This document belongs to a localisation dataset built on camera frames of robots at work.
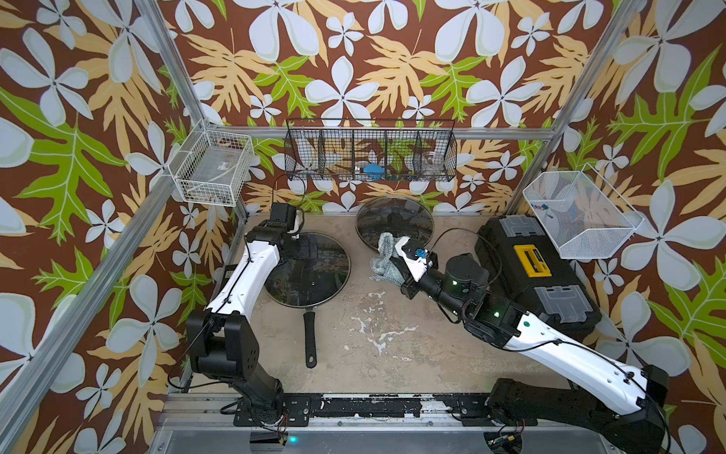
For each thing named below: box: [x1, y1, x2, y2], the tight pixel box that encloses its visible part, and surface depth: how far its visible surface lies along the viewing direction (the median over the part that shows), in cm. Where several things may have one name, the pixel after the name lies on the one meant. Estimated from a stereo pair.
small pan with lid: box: [355, 195, 435, 250], surface depth 121 cm
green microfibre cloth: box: [369, 231, 405, 287], surface depth 65 cm
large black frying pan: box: [264, 231, 352, 368], surface depth 86 cm
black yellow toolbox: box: [474, 216, 603, 338], surface depth 83 cm
